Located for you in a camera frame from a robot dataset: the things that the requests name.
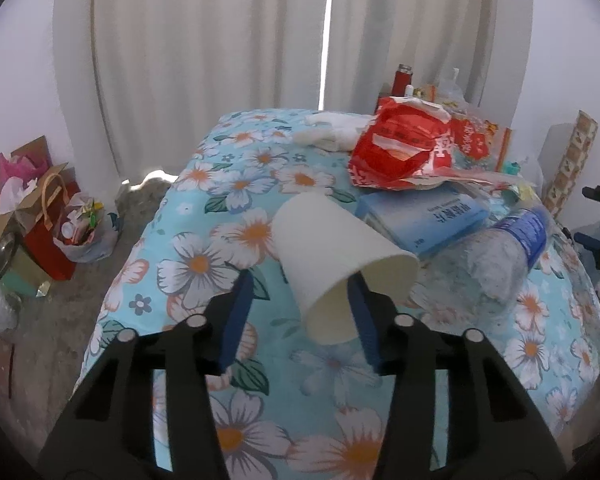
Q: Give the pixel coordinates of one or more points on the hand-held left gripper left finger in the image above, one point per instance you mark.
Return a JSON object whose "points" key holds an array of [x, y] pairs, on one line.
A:
{"points": [[237, 320]]}

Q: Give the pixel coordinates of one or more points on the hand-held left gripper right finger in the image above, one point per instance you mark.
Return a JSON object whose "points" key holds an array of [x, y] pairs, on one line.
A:
{"points": [[365, 320]]}

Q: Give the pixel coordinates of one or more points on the white paper cup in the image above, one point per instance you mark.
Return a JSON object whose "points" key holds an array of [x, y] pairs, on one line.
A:
{"points": [[320, 240]]}

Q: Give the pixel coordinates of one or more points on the clear red printed snack bag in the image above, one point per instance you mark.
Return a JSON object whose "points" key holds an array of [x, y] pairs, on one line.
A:
{"points": [[480, 140]]}

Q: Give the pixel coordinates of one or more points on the red and white plastic bag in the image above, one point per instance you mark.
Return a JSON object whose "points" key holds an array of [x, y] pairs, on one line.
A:
{"points": [[395, 145]]}

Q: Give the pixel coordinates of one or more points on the brown patterned paper roll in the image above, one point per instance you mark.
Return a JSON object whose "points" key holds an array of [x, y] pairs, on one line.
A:
{"points": [[572, 160]]}

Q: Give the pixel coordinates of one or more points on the white box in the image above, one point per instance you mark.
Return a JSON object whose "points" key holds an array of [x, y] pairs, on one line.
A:
{"points": [[552, 150]]}

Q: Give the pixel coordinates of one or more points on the clear bottle with blue label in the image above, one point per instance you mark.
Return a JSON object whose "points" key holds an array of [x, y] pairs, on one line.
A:
{"points": [[525, 232]]}

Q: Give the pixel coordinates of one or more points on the blue floral blanket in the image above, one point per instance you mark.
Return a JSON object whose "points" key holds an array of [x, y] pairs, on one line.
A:
{"points": [[205, 210]]}

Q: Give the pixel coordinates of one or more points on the blue tissue pack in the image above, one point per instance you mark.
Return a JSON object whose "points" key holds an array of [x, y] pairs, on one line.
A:
{"points": [[430, 220]]}

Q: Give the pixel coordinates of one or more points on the clear bag of colourful scraps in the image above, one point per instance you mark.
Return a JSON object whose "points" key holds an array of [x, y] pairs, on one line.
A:
{"points": [[87, 232]]}

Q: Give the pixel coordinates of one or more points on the clear plastic bag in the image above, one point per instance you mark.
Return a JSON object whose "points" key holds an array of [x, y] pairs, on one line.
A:
{"points": [[452, 87]]}

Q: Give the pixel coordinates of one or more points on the white crumpled cloth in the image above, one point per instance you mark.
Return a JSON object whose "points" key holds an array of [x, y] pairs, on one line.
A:
{"points": [[330, 130]]}

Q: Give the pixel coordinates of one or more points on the yellow snack packets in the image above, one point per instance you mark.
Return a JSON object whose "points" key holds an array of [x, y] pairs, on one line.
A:
{"points": [[427, 94]]}

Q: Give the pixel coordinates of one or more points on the red gift bag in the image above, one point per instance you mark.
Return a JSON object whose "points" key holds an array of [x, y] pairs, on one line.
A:
{"points": [[47, 245]]}

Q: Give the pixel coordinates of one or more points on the teal and gold box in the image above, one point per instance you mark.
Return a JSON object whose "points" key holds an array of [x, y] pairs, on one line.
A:
{"points": [[25, 282]]}

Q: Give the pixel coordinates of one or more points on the red thermos bottle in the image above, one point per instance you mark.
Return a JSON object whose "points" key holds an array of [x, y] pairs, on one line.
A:
{"points": [[402, 80]]}

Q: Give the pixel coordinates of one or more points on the metal pot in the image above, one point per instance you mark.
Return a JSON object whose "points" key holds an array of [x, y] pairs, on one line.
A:
{"points": [[5, 260]]}

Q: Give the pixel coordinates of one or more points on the white curtain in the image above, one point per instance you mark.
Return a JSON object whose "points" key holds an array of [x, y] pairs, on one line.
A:
{"points": [[190, 60], [420, 20]]}

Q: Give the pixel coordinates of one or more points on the cardboard box with pink paper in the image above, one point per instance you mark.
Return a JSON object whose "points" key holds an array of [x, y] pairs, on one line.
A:
{"points": [[15, 185]]}

